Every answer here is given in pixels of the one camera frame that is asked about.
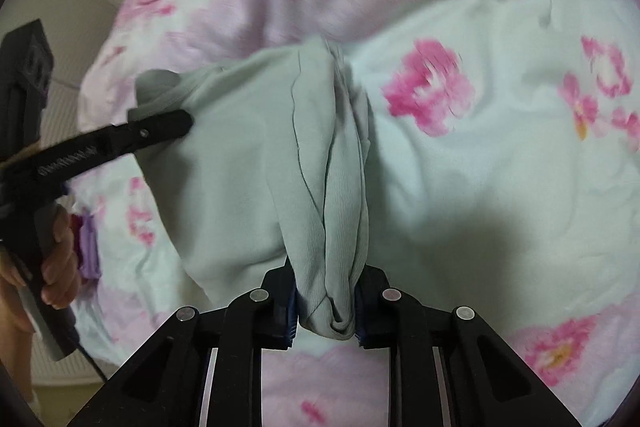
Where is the grey long-sleeved shirt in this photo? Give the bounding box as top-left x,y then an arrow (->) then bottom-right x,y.
127,34 -> 373,340

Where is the black cable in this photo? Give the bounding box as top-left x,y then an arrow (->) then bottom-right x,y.
74,339 -> 109,384

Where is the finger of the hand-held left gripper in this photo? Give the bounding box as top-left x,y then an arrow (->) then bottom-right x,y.
27,109 -> 195,194

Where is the person's left hand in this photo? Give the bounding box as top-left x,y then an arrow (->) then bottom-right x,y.
40,207 -> 82,310

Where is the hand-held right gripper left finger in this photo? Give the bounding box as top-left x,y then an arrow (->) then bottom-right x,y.
67,267 -> 301,427

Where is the pink floral duvet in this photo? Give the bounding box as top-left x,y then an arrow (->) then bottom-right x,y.
75,0 -> 640,427

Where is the purple folded garment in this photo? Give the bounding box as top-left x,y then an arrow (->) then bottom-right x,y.
75,214 -> 103,280

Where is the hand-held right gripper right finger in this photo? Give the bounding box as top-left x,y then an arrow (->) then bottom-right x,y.
353,266 -> 581,427

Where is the person's left forearm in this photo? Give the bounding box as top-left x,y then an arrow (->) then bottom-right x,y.
0,252 -> 35,408

